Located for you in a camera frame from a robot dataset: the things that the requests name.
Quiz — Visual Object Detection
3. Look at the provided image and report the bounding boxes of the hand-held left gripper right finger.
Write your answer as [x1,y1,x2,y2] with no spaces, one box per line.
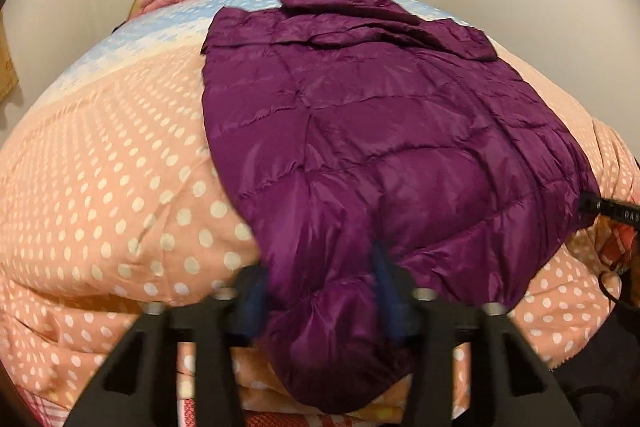
[370,242,581,427]

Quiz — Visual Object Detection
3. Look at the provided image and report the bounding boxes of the red plaid blanket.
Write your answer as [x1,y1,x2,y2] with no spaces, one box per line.
[15,224,640,427]

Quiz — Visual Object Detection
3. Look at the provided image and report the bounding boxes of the black cable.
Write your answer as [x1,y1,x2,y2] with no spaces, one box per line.
[597,257,640,308]

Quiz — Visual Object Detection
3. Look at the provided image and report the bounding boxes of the large dark cloth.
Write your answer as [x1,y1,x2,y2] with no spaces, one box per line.
[547,317,640,427]

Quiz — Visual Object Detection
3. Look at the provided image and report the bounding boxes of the beige floral curtain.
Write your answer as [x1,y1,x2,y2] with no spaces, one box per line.
[0,14,20,102]

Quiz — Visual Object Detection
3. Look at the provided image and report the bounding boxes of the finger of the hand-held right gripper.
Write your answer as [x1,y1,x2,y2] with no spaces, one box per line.
[580,193,640,225]

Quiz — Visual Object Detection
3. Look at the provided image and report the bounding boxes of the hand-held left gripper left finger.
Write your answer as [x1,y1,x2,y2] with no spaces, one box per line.
[65,264,273,427]

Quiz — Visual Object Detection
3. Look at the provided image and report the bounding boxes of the polka-dot bed sheet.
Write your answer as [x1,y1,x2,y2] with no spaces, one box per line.
[0,0,640,418]

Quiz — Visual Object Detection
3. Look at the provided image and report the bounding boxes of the purple hooded puffer jacket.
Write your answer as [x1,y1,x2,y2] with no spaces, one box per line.
[200,0,601,408]

